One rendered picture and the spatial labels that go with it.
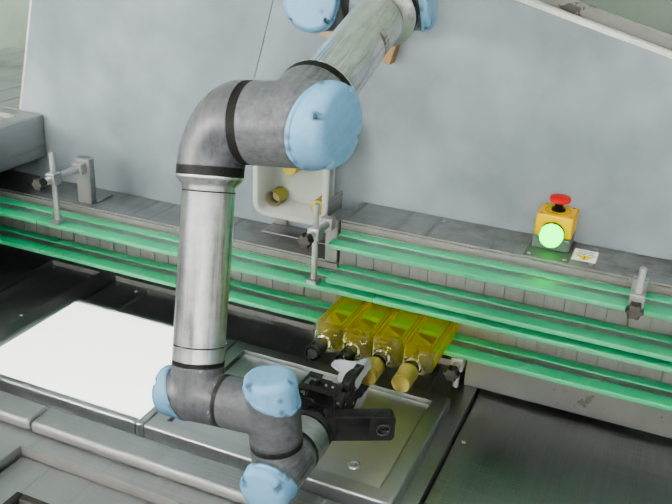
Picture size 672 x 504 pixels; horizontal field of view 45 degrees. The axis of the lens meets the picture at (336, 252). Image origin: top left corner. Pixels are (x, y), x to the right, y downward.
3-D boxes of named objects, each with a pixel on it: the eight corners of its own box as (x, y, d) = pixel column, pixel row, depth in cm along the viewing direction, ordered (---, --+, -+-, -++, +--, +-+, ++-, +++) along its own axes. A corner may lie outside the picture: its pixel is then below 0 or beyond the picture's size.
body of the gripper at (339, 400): (312, 367, 135) (279, 404, 125) (360, 380, 132) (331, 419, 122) (310, 405, 138) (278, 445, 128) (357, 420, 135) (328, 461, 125)
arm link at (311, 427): (320, 436, 118) (317, 481, 121) (332, 419, 122) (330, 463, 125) (274, 421, 121) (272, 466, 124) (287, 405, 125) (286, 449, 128)
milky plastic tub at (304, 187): (270, 201, 185) (252, 213, 177) (272, 103, 176) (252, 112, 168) (341, 215, 179) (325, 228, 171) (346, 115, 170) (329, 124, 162)
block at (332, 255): (334, 248, 175) (321, 260, 169) (336, 207, 172) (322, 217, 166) (349, 251, 174) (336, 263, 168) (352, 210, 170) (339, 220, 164)
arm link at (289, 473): (283, 472, 108) (288, 524, 111) (318, 428, 118) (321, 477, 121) (232, 461, 111) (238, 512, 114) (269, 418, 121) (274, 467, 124)
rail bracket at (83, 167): (97, 199, 201) (32, 229, 182) (92, 132, 194) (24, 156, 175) (113, 202, 199) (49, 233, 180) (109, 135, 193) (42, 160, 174)
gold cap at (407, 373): (412, 360, 141) (404, 372, 138) (421, 378, 142) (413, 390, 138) (395, 365, 143) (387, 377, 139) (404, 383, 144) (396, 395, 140)
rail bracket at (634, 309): (627, 286, 147) (619, 317, 135) (635, 248, 144) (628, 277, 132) (650, 291, 145) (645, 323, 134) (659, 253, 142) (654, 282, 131)
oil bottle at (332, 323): (351, 305, 171) (308, 351, 153) (353, 281, 169) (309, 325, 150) (376, 311, 169) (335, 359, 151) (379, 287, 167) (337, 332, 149)
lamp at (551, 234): (538, 242, 156) (535, 247, 153) (542, 220, 154) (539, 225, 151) (562, 246, 154) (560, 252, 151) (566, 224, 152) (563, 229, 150)
